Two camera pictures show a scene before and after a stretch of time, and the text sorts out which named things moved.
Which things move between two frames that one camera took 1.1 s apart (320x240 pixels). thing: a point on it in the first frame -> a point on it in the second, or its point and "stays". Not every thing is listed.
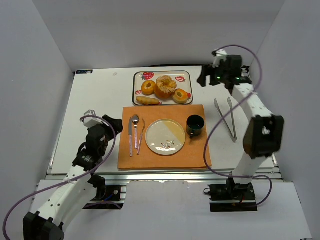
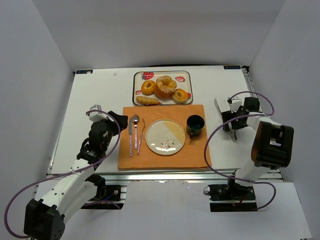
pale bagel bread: [180, 96] stays
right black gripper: [211, 75] -> [229, 121]
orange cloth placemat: [134, 152] stays
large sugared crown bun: [164, 87] stays
